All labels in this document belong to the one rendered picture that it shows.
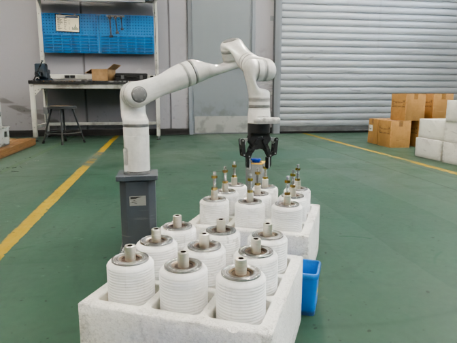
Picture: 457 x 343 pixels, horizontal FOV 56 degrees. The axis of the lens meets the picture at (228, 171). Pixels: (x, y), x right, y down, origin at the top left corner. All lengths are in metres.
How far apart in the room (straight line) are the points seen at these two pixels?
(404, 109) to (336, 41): 2.19
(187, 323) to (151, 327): 0.07
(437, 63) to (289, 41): 2.46
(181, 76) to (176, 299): 0.95
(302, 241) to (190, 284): 0.53
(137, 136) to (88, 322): 0.80
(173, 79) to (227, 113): 5.03
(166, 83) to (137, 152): 0.27
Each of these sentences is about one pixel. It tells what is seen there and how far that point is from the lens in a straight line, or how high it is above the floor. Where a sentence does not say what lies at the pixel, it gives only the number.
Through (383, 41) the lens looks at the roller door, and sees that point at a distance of 7.39.
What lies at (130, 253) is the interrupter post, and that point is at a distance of 0.91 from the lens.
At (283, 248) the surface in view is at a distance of 1.04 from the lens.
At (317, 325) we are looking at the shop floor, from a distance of 1.20.
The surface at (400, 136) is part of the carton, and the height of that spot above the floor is 0.13.
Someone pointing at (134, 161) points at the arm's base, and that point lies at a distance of 1.58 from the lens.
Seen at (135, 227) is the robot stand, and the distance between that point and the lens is 1.62.
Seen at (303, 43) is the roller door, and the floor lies 1.34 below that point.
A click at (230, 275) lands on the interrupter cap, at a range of 0.82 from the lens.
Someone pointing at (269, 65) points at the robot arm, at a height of 0.68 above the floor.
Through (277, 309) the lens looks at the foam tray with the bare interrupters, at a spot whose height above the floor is 0.18.
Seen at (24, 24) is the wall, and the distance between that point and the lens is 6.84.
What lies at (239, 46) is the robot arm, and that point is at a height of 0.76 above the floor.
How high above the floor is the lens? 0.58
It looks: 10 degrees down
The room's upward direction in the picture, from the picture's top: straight up
